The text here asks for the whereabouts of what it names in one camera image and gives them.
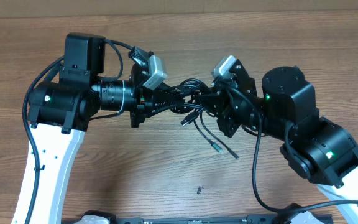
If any small black debris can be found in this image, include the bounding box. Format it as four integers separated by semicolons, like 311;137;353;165
196;186;204;195

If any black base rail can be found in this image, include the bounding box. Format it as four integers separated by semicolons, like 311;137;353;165
62;202;334;224

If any thin black USB-C cable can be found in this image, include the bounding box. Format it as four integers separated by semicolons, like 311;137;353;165
193;119;224;154

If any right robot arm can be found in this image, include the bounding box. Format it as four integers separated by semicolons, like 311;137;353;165
195;59;358;223

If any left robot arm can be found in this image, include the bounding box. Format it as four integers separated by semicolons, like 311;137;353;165
12;33;185;223

